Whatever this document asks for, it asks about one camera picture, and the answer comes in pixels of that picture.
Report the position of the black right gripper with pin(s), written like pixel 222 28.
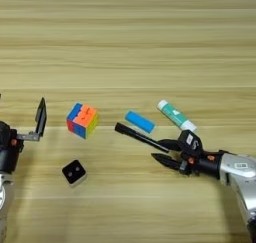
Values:
pixel 206 167

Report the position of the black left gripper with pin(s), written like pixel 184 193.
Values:
pixel 10 153

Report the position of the black marker pen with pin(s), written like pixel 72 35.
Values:
pixel 140 136

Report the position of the green white glue stick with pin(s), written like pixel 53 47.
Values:
pixel 176 115

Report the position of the multicolour puzzle cube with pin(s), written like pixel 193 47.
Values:
pixel 83 119

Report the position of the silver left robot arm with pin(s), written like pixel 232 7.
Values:
pixel 4 207

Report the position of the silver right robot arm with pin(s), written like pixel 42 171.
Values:
pixel 241 177

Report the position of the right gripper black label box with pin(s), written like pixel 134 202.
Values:
pixel 190 142

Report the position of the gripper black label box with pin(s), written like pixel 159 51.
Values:
pixel 190 142
pixel 4 128

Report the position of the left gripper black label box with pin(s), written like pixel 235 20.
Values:
pixel 4 128

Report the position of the blue rectangular eraser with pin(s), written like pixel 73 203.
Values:
pixel 140 121

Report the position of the small black two-dot cube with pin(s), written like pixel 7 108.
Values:
pixel 74 172

